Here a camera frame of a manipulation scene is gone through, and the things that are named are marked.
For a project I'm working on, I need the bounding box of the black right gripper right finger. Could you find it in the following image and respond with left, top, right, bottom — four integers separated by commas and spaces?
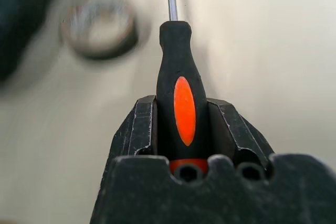
206, 98, 276, 175

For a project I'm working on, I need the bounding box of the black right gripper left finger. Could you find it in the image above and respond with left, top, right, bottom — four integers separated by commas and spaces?
106, 94, 159, 176

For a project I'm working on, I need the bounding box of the black and orange screwdriver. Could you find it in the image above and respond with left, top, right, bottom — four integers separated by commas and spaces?
155, 0, 209, 176

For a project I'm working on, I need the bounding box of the black tool case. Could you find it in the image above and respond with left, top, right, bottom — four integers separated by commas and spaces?
0, 0, 60, 83

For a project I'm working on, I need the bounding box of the black electrical tape roll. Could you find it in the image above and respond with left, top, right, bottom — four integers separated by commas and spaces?
59, 0, 139, 60

